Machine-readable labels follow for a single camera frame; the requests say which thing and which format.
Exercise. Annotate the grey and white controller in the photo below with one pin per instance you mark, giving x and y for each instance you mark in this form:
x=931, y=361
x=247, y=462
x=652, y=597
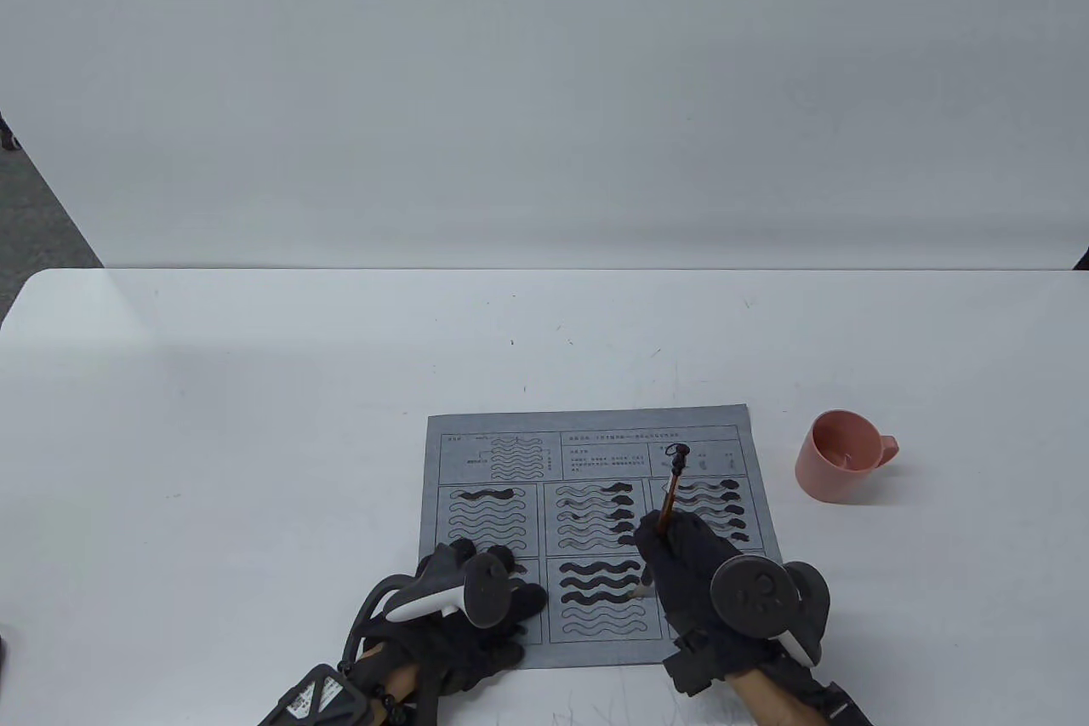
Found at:
x=485, y=590
x=757, y=594

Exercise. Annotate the pink cup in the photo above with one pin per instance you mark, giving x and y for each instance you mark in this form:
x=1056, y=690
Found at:
x=821, y=475

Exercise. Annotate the person's left forearm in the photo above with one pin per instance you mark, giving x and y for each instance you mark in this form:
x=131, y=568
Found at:
x=396, y=679

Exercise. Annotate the white backdrop board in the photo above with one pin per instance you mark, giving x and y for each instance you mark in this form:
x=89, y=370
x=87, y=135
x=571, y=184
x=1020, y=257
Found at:
x=544, y=79

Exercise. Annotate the brown Chinese brush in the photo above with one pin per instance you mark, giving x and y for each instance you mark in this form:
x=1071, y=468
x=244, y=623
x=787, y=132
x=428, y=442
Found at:
x=672, y=488

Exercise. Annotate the person's left hand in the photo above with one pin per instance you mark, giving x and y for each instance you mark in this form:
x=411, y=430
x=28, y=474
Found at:
x=468, y=649

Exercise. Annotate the grey water writing practice cloth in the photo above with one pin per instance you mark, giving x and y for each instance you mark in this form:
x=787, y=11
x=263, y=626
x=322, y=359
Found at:
x=502, y=425

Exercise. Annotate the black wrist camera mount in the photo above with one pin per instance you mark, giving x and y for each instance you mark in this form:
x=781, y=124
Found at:
x=691, y=666
x=315, y=696

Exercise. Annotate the person's right hand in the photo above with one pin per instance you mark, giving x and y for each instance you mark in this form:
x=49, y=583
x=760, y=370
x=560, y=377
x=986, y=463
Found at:
x=685, y=581

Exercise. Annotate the person's right forearm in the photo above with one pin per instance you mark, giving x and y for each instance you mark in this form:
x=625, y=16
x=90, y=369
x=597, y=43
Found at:
x=770, y=700

